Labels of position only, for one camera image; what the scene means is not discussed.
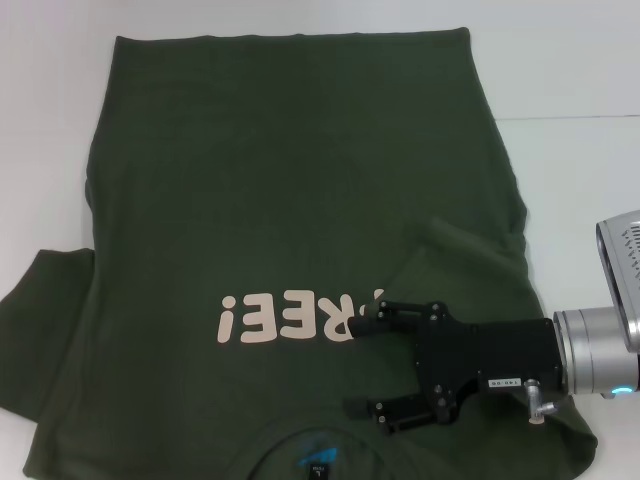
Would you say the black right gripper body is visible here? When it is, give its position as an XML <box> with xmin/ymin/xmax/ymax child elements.
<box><xmin>412</xmin><ymin>301</ymin><xmax>567</xmax><ymax>427</ymax></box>

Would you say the dark green FREE! t-shirt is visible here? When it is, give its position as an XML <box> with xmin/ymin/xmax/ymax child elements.
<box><xmin>0</xmin><ymin>27</ymin><xmax>600</xmax><ymax>480</ymax></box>

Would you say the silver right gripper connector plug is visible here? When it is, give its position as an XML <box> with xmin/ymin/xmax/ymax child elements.
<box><xmin>522</xmin><ymin>378</ymin><xmax>557</xmax><ymax>426</ymax></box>

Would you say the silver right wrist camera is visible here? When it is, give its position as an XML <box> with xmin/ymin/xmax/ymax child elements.
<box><xmin>594</xmin><ymin>208</ymin><xmax>640</xmax><ymax>352</ymax></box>

